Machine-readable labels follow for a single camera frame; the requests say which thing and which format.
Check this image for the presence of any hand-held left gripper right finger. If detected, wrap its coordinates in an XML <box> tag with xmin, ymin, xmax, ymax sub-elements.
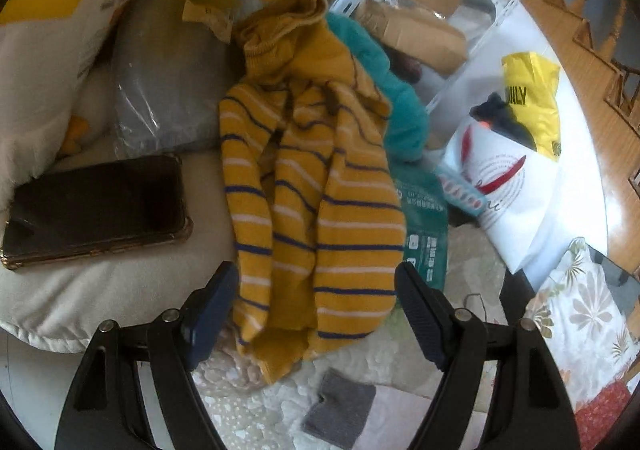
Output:
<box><xmin>395</xmin><ymin>261</ymin><xmax>583</xmax><ymax>450</ymax></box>

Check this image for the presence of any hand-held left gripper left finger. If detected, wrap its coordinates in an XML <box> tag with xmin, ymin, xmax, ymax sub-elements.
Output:
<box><xmin>54</xmin><ymin>260</ymin><xmax>240</xmax><ymax>450</ymax></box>

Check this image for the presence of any yellow striped knit sweater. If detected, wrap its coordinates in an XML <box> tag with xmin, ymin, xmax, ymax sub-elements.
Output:
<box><xmin>218</xmin><ymin>0</ymin><xmax>407</xmax><ymax>386</ymax></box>

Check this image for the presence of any heart-patterned quilt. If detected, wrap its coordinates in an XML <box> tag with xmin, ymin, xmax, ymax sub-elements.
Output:
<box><xmin>192</xmin><ymin>225</ymin><xmax>511</xmax><ymax>450</ymax></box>

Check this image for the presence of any green printed packet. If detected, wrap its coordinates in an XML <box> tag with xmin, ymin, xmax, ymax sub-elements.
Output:
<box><xmin>390</xmin><ymin>163</ymin><xmax>451</xmax><ymax>291</ymax></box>

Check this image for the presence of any small grey knit cloth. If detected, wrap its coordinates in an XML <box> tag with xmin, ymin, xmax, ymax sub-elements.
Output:
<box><xmin>300</xmin><ymin>367</ymin><xmax>377</xmax><ymax>443</ymax></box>

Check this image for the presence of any colourful dotted strip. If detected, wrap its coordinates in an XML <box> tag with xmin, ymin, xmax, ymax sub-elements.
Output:
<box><xmin>432</xmin><ymin>165</ymin><xmax>488</xmax><ymax>216</ymax></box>

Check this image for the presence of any white plastic bag red print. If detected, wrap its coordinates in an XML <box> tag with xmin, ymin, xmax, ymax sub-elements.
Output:
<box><xmin>442</xmin><ymin>123</ymin><xmax>563</xmax><ymax>273</ymax></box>

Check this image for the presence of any black smartphone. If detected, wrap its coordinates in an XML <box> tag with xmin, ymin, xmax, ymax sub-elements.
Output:
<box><xmin>0</xmin><ymin>153</ymin><xmax>193</xmax><ymax>272</ymax></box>

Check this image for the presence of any white floral pillow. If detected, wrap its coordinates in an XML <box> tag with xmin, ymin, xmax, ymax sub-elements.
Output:
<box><xmin>522</xmin><ymin>237</ymin><xmax>636</xmax><ymax>411</ymax></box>

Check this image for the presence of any dark grey case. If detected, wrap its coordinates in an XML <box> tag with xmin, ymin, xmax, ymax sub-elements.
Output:
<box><xmin>590</xmin><ymin>250</ymin><xmax>632</xmax><ymax>318</ymax></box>

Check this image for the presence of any teal fleece garment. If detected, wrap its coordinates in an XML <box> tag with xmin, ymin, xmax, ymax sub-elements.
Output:
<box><xmin>325</xmin><ymin>13</ymin><xmax>431</xmax><ymax>162</ymax></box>

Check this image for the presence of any black cloth item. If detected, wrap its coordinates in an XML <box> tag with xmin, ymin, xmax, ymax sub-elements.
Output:
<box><xmin>470</xmin><ymin>93</ymin><xmax>538</xmax><ymax>151</ymax></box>

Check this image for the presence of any grey plastic-wrapped package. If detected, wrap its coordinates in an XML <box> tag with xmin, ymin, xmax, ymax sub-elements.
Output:
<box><xmin>111</xmin><ymin>0</ymin><xmax>261</xmax><ymax>156</ymax></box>

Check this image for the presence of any yellow plastic bag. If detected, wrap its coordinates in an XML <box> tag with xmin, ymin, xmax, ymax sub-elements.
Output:
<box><xmin>501</xmin><ymin>52</ymin><xmax>562</xmax><ymax>161</ymax></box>

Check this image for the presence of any large cardboard box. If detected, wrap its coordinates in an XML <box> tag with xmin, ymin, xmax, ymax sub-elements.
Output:
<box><xmin>355</xmin><ymin>0</ymin><xmax>471</xmax><ymax>74</ymax></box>

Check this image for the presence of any white and yellow plush pillow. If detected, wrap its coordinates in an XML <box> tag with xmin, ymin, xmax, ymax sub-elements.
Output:
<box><xmin>0</xmin><ymin>0</ymin><xmax>173</xmax><ymax>196</ymax></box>

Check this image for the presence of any white metal shelf rack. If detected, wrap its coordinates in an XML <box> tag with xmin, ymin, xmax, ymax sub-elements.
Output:
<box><xmin>327</xmin><ymin>0</ymin><xmax>551</xmax><ymax>113</ymax></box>

